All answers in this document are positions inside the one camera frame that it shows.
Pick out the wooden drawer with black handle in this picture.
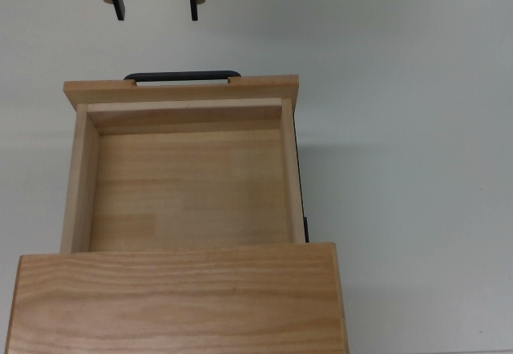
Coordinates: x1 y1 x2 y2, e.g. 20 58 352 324
59 70 310 255

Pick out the black drawer handle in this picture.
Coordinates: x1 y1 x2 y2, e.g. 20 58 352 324
123 70 243 88

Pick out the wooden two-drawer cabinet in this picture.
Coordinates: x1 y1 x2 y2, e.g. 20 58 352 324
0 243 350 354

